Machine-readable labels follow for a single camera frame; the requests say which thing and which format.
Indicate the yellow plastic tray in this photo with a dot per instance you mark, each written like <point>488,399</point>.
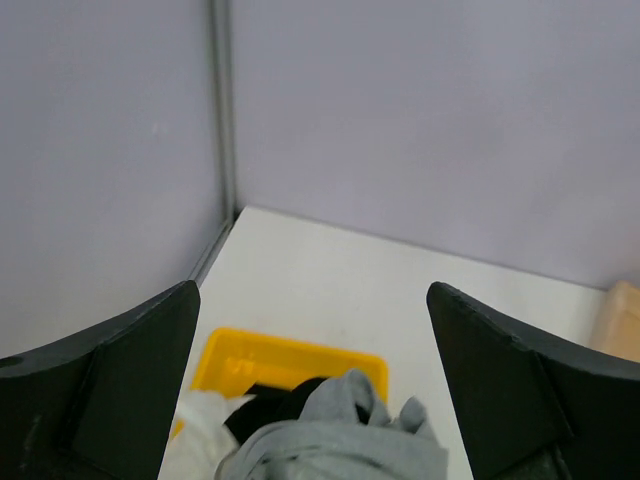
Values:
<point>233,360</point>

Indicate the white tank top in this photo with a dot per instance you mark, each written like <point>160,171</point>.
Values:
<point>204,442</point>

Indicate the left aluminium frame post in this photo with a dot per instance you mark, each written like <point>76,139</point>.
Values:
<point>220,13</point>

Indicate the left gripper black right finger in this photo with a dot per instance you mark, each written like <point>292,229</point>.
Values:
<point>529,404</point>

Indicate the grey tank top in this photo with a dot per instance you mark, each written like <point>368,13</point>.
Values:
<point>344,431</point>

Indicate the wooden hanger rack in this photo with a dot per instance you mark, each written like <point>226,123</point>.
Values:
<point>616,329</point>

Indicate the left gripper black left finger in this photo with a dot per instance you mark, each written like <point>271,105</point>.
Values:
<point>99,404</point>

